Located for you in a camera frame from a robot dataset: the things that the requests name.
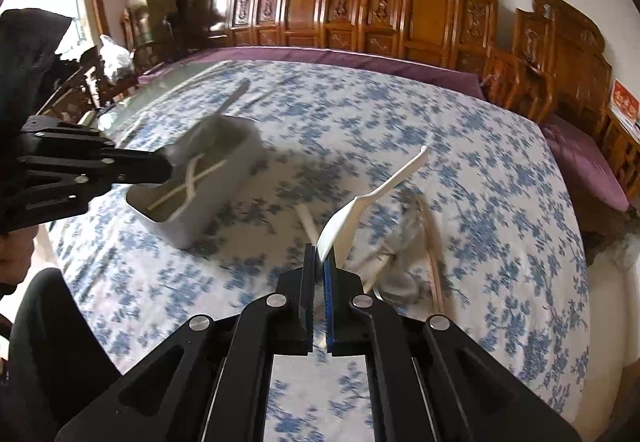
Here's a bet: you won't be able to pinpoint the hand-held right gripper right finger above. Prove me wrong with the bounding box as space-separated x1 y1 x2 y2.
324 257 583 442

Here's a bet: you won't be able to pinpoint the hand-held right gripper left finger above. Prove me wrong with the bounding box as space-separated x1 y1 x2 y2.
55 244 316 442

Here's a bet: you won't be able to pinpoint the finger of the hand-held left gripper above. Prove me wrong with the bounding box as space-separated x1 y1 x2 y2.
15 167 173 229
20 117 173 173

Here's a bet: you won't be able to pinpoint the grey plastic bin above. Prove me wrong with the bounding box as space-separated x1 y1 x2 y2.
124 114 266 250

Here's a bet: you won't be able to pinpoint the pale chopstick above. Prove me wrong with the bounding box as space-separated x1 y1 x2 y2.
147 159 228 213

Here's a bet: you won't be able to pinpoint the curved white utensil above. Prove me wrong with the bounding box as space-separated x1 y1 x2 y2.
172 153 207 213

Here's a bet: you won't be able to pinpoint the white plastic spoon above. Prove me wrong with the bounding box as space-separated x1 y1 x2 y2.
350 199 426 305

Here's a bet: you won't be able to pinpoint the dark wooden dining chair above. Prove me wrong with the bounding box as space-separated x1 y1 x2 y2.
47 46 143 123

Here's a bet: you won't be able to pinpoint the white plastic utensil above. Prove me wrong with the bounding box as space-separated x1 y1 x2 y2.
297 207 320 245

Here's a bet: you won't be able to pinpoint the white plastic bag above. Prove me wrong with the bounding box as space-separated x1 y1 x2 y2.
99 34 137 83

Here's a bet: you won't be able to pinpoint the wooden chopstick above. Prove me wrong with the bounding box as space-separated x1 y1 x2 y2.
419 199 447 316

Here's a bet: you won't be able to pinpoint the grey blurred utensil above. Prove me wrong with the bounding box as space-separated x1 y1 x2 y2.
215 79 251 119

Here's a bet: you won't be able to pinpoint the large brown cardboard box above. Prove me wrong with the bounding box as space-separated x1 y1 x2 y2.
145 0 191 45

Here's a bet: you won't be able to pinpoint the person's black pants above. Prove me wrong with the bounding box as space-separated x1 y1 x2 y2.
0 267 126 442

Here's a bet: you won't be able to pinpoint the dark carved wooden armchair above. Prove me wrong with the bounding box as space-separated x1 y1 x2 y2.
199 0 261 48

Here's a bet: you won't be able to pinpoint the blue floral tablecloth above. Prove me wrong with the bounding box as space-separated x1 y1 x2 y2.
47 59 591 442

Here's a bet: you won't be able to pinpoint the red printed box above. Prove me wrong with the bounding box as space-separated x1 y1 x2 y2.
607 79 640 129

